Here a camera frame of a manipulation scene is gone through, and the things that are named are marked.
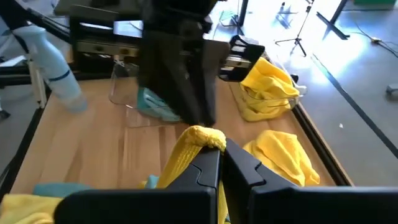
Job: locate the clear plastic water bottle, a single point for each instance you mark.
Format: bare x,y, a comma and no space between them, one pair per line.
53,71

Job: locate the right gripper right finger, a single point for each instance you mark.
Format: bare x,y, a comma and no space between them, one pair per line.
245,186

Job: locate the yellow microfiber towel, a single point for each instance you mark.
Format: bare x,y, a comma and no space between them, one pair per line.
25,208
186,146
280,155
264,112
267,77

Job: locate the black tripod stand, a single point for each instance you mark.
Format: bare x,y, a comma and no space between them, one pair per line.
298,39

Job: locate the grey desk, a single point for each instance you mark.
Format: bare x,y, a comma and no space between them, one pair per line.
81,7

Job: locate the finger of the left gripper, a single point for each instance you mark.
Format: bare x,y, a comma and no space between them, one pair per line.
168,68
205,77

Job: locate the black aluminium table frame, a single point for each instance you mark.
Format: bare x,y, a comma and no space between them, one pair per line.
323,149

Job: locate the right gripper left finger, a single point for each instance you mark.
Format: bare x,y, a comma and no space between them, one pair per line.
199,180

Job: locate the black floor stand base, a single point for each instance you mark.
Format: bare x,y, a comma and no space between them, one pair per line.
332,26

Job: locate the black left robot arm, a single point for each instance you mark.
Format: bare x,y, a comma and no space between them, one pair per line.
174,9

